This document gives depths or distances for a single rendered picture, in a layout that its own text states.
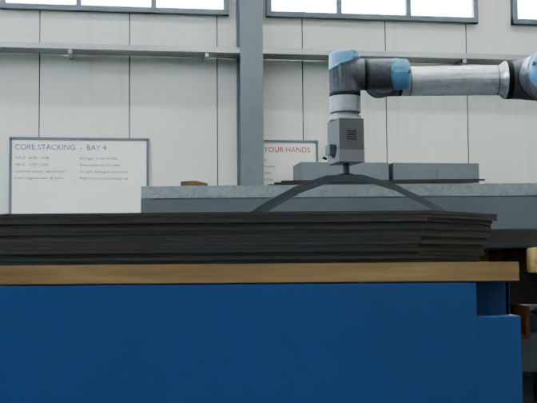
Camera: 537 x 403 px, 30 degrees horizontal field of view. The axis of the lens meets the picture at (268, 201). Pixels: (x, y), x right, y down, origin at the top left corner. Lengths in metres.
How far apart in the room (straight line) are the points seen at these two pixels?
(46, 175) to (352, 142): 9.19
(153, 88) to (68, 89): 0.95
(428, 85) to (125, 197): 9.00
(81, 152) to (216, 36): 2.05
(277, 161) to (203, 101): 1.10
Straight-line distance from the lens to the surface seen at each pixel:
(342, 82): 2.39
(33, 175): 11.43
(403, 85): 2.42
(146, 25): 11.71
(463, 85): 2.56
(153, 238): 1.16
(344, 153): 2.35
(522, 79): 2.53
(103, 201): 11.38
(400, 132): 11.96
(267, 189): 3.19
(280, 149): 11.59
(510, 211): 3.27
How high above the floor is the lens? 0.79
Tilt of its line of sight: 4 degrees up
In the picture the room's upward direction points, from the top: straight up
